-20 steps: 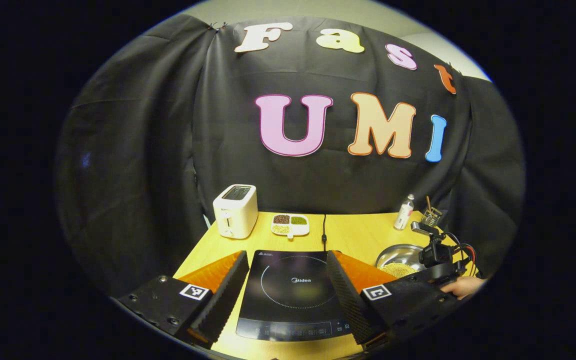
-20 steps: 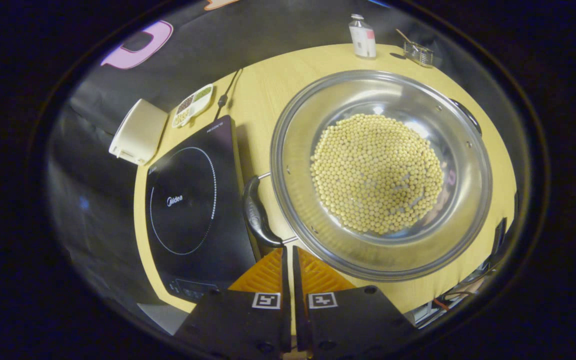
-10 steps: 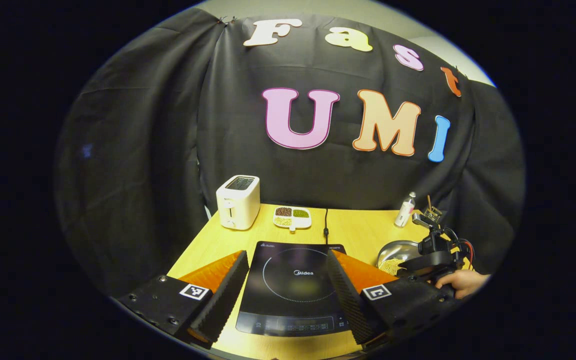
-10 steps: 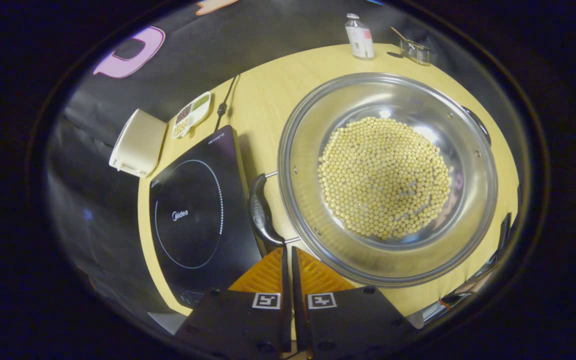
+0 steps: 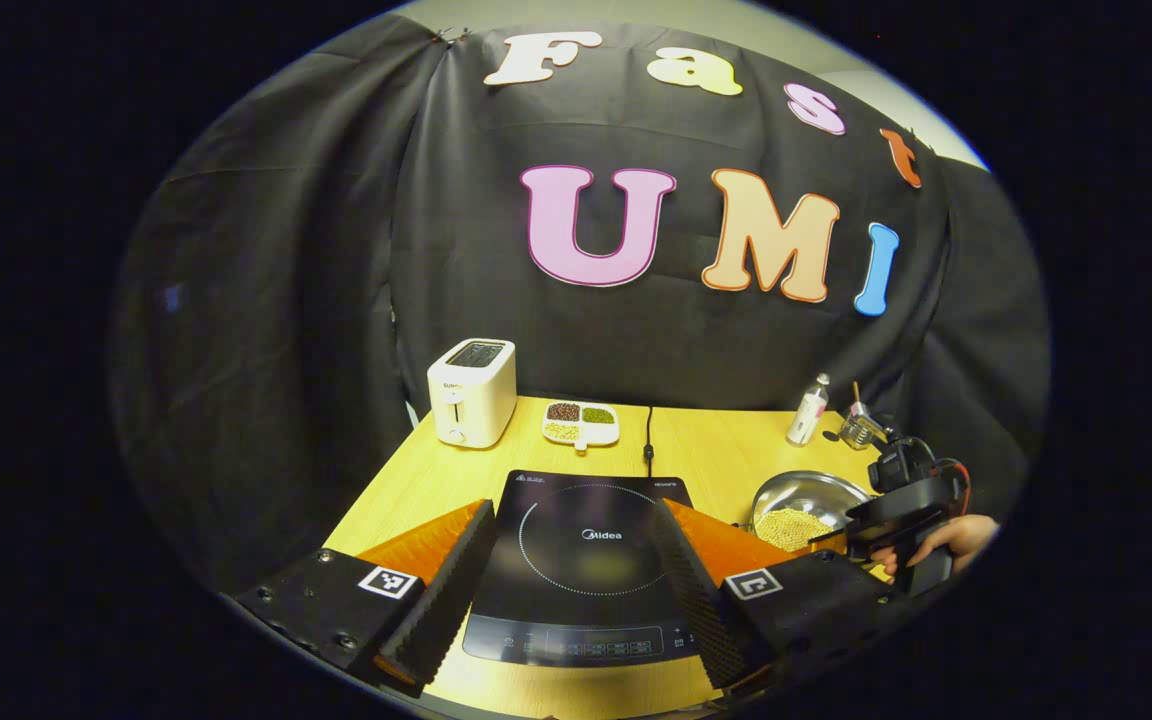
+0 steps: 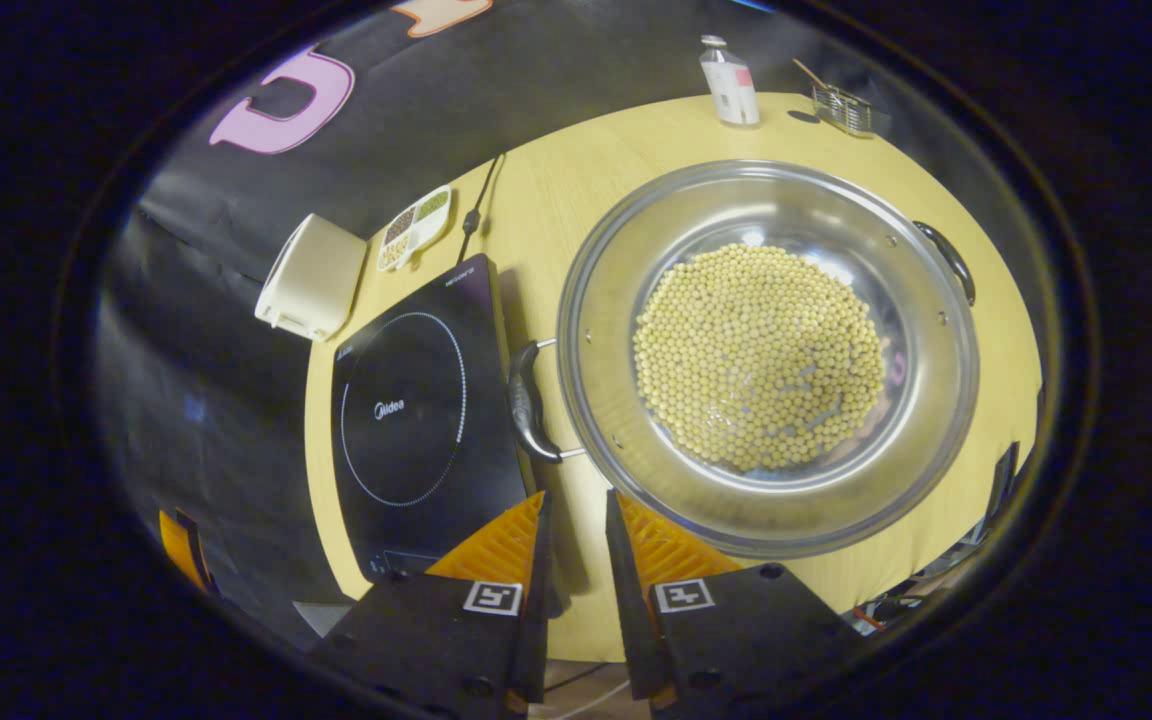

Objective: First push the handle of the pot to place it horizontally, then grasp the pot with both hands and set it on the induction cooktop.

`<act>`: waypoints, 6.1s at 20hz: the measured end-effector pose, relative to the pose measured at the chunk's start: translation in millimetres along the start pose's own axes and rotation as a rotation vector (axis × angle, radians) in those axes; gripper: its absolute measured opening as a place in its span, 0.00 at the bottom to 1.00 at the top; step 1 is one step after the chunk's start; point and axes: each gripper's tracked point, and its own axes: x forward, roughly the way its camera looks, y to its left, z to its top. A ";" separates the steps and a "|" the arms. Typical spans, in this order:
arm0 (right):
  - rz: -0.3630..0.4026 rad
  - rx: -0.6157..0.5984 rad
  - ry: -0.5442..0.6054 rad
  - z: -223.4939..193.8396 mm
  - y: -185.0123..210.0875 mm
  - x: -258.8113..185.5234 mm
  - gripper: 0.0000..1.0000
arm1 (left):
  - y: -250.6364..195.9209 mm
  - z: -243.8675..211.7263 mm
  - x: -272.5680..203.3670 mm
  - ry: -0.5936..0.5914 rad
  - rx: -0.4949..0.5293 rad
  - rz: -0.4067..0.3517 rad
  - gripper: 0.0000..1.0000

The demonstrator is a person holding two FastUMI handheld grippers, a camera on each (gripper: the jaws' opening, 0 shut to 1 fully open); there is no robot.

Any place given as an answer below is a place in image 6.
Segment small wire basket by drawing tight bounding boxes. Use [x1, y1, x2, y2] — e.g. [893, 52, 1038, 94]
[792, 58, 877, 138]

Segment black power cable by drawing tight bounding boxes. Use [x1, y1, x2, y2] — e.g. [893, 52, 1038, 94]
[456, 152, 507, 266]

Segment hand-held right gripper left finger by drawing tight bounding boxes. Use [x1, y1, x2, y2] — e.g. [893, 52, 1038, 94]
[306, 490, 552, 716]

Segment white toaster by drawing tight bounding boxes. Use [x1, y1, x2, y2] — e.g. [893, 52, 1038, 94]
[254, 213, 369, 343]

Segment white divided bean dish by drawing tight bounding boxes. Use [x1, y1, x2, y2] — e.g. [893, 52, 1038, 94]
[376, 185, 454, 273]

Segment pile of yellow soybeans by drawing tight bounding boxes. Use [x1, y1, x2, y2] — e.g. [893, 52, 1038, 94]
[631, 243, 887, 473]

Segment small clear plastic bottle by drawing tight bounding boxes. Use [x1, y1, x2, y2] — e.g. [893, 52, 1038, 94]
[699, 35, 762, 128]

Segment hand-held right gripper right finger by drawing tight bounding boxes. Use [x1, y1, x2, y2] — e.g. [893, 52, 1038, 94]
[604, 488, 867, 716]

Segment stainless steel pot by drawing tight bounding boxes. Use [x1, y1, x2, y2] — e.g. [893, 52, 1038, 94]
[506, 158, 982, 561]

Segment black induction cooktop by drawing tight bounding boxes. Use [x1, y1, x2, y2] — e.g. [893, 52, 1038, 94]
[329, 253, 562, 586]

